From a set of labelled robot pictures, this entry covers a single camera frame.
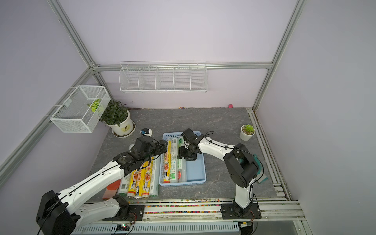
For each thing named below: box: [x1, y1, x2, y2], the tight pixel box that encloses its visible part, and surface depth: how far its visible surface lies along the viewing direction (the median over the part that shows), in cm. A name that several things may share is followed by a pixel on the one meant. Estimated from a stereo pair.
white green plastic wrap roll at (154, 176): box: [149, 155, 161, 198], surface depth 81 cm
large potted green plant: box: [99, 99, 137, 139], surface depth 96 cm
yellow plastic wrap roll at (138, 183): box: [134, 166, 144, 199], surface depth 80 cm
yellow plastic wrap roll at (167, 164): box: [163, 140, 172, 184], surface depth 86 cm
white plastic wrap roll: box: [117, 173, 132, 196], surface depth 80 cm
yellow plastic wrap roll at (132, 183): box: [126, 169, 139, 198], surface depth 80 cm
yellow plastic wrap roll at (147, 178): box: [141, 156, 154, 199], surface depth 82 cm
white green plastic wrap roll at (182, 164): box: [177, 136, 188, 183], surface depth 86 cm
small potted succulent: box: [239, 124, 256, 141], surface depth 98 cm
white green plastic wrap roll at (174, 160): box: [169, 138, 178, 184], surface depth 88 cm
